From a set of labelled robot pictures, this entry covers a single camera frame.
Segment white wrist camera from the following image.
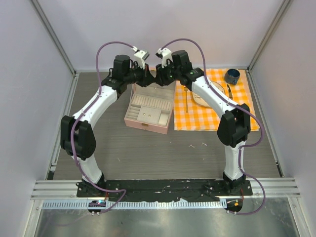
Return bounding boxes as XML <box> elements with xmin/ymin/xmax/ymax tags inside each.
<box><xmin>131</xmin><ymin>46</ymin><xmax>150</xmax><ymax>69</ymax></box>
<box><xmin>156</xmin><ymin>48</ymin><xmax>172</xmax><ymax>68</ymax></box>

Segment purple cable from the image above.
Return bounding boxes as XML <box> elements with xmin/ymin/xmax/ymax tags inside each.
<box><xmin>71</xmin><ymin>41</ymin><xmax>139</xmax><ymax>214</ymax></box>
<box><xmin>158</xmin><ymin>39</ymin><xmax>266</xmax><ymax>216</ymax></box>

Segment pink jewelry box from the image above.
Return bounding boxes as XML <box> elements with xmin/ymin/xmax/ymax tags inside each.
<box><xmin>124</xmin><ymin>82</ymin><xmax>176</xmax><ymax>134</ymax></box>

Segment aluminium frame rail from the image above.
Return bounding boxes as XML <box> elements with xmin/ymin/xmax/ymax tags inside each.
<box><xmin>31</xmin><ymin>178</ymin><xmax>301</xmax><ymax>200</ymax></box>

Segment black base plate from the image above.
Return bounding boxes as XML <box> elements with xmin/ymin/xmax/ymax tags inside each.
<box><xmin>76</xmin><ymin>179</ymin><xmax>253</xmax><ymax>202</ymax></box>

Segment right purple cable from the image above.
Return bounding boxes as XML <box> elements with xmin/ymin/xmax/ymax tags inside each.
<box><xmin>158</xmin><ymin>39</ymin><xmax>266</xmax><ymax>216</ymax></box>

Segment bird pattern plate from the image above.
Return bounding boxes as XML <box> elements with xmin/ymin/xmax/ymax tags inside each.
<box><xmin>192</xmin><ymin>81</ymin><xmax>226</xmax><ymax>108</ymax></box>

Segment gold fork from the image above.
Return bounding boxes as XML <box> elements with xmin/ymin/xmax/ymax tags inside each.
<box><xmin>184</xmin><ymin>86</ymin><xmax>189</xmax><ymax>113</ymax></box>

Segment white slotted cable duct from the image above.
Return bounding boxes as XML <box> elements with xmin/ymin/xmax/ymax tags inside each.
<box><xmin>42</xmin><ymin>199</ymin><xmax>227</xmax><ymax>210</ymax></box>

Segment dark blue mug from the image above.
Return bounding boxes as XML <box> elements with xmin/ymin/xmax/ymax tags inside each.
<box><xmin>224</xmin><ymin>69</ymin><xmax>240</xmax><ymax>85</ymax></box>

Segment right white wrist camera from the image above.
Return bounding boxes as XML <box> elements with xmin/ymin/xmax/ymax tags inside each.
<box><xmin>156</xmin><ymin>48</ymin><xmax>172</xmax><ymax>68</ymax></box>

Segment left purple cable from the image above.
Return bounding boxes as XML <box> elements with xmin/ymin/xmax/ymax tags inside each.
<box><xmin>71</xmin><ymin>41</ymin><xmax>139</xmax><ymax>214</ymax></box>

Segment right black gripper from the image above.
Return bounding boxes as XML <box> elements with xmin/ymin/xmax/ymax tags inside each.
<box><xmin>155</xmin><ymin>61</ymin><xmax>180</xmax><ymax>87</ymax></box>

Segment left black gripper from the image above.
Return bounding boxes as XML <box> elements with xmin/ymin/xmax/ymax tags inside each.
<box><xmin>124</xmin><ymin>62</ymin><xmax>157</xmax><ymax>88</ymax></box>

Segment orange checkered cloth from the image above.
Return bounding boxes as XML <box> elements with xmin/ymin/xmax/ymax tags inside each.
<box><xmin>173</xmin><ymin>69</ymin><xmax>255</xmax><ymax>131</ymax></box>

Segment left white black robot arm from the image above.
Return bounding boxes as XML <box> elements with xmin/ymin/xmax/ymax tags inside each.
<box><xmin>60</xmin><ymin>51</ymin><xmax>154</xmax><ymax>197</ymax></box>

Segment gold knife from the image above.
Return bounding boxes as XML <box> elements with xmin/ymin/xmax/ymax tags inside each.
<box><xmin>227</xmin><ymin>84</ymin><xmax>233</xmax><ymax>100</ymax></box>

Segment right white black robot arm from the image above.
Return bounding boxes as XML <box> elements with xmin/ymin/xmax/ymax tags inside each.
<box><xmin>156</xmin><ymin>48</ymin><xmax>250</xmax><ymax>195</ymax></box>

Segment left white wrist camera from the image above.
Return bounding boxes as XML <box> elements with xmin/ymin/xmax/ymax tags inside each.
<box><xmin>131</xmin><ymin>46</ymin><xmax>150</xmax><ymax>69</ymax></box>

